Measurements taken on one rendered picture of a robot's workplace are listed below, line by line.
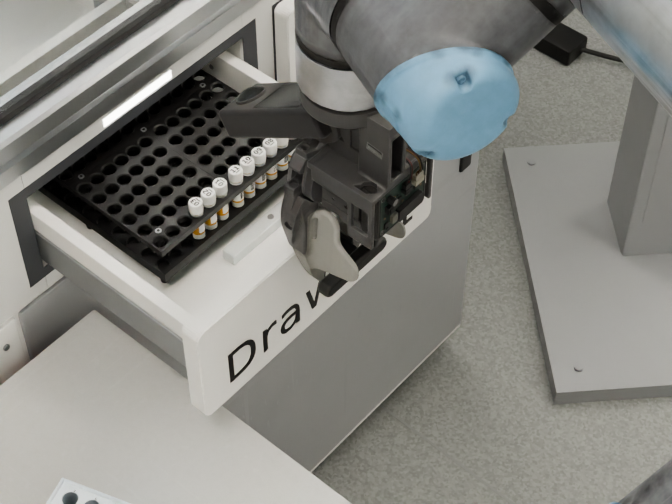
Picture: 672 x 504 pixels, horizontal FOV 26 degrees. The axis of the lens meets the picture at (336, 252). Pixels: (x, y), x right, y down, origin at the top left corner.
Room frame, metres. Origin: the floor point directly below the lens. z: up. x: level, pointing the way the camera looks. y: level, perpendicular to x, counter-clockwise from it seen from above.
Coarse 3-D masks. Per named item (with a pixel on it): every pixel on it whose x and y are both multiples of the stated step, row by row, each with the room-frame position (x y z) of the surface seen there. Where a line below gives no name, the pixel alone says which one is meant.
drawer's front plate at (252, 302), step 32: (416, 224) 0.85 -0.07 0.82; (288, 256) 0.73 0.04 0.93; (384, 256) 0.82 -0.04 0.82; (256, 288) 0.70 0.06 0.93; (288, 288) 0.72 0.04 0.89; (192, 320) 0.66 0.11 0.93; (224, 320) 0.67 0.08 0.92; (256, 320) 0.70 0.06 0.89; (192, 352) 0.65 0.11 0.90; (224, 352) 0.67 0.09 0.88; (256, 352) 0.69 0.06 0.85; (192, 384) 0.66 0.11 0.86; (224, 384) 0.67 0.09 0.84
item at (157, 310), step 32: (224, 64) 0.99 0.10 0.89; (64, 224) 0.79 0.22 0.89; (64, 256) 0.78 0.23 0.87; (96, 256) 0.76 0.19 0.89; (128, 256) 0.80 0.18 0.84; (256, 256) 0.80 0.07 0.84; (96, 288) 0.75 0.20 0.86; (128, 288) 0.73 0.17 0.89; (160, 288) 0.77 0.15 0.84; (192, 288) 0.77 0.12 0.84; (224, 288) 0.77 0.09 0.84; (128, 320) 0.73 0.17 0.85; (160, 320) 0.70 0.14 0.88
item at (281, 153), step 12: (288, 144) 0.88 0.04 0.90; (276, 156) 0.86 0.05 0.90; (264, 168) 0.85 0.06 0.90; (228, 180) 0.83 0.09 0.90; (252, 180) 0.84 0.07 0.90; (228, 192) 0.82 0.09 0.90; (240, 192) 0.82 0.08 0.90; (216, 204) 0.81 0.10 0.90; (180, 216) 0.79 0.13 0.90; (204, 216) 0.79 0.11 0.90; (168, 228) 0.78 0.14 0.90; (180, 228) 0.78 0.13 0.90; (192, 228) 0.78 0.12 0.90; (156, 240) 0.77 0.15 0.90; (168, 240) 0.77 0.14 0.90; (180, 240) 0.77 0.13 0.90; (156, 252) 0.76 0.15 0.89
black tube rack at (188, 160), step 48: (192, 96) 0.94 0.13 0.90; (144, 144) 0.89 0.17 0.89; (192, 144) 0.88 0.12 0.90; (240, 144) 0.88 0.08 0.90; (48, 192) 0.85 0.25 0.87; (96, 192) 0.82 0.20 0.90; (144, 192) 0.85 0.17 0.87; (192, 192) 0.85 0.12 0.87; (144, 240) 0.77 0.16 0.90; (192, 240) 0.79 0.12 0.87
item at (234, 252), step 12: (276, 204) 0.85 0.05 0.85; (264, 216) 0.84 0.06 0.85; (276, 216) 0.84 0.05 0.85; (252, 228) 0.83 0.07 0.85; (264, 228) 0.83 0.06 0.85; (276, 228) 0.83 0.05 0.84; (240, 240) 0.81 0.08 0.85; (252, 240) 0.81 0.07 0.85; (228, 252) 0.80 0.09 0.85; (240, 252) 0.80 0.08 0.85
